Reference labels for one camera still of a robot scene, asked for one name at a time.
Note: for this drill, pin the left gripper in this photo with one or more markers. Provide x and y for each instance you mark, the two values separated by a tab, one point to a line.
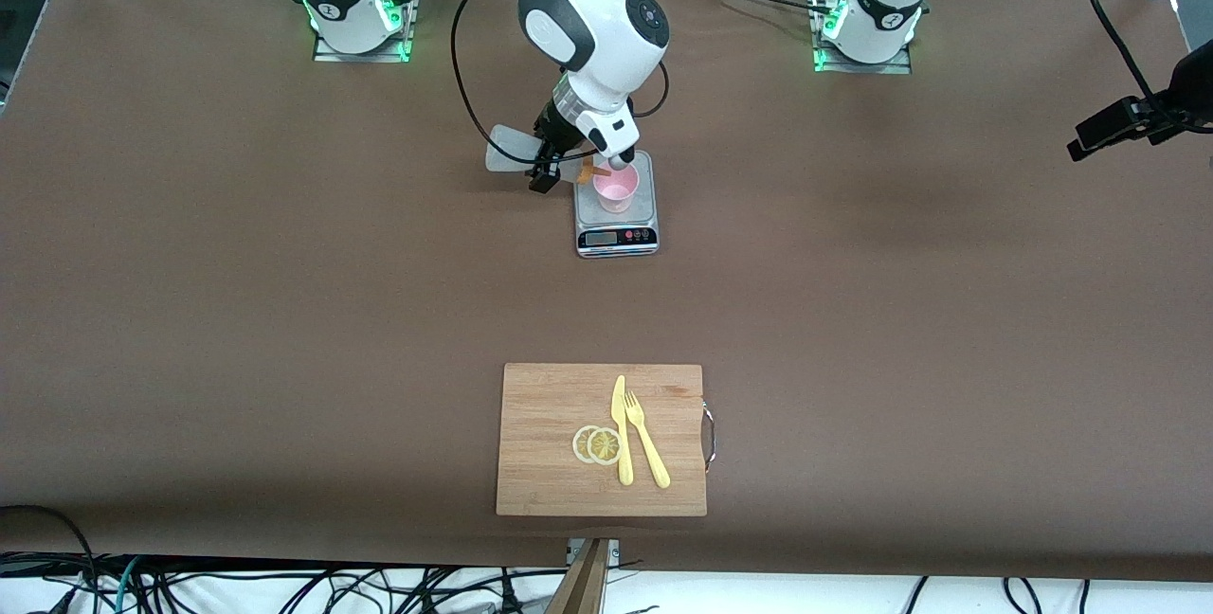
1191	86

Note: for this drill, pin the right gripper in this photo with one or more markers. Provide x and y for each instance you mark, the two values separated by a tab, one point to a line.
555	130

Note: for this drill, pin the clear sauce bottle orange cap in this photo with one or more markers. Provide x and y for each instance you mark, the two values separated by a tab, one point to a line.
507	150

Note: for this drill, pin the pink plastic cup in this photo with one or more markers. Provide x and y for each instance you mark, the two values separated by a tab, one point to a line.
621	192

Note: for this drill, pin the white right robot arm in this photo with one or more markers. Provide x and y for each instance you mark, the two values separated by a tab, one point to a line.
597	27

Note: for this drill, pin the silver digital kitchen scale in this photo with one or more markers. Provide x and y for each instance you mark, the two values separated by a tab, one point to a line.
616	237

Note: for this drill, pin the lemon slice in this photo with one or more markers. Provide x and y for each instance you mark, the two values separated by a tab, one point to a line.
605	446
579	443

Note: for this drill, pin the wooden cutting board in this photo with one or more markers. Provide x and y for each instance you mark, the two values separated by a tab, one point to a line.
550	462

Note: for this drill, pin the yellow plastic knife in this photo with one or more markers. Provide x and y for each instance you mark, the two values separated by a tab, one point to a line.
623	453

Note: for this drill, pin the yellow plastic fork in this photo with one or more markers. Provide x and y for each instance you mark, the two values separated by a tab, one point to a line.
650	453

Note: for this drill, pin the brown table cover mat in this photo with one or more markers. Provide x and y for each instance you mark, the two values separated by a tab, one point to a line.
853	311

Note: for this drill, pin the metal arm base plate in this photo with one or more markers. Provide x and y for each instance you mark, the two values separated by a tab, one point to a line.
360	56
862	68

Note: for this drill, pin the small metal bracket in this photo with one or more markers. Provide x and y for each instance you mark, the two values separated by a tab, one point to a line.
614	550

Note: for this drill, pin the wooden post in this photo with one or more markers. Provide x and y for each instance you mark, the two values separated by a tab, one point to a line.
583	586

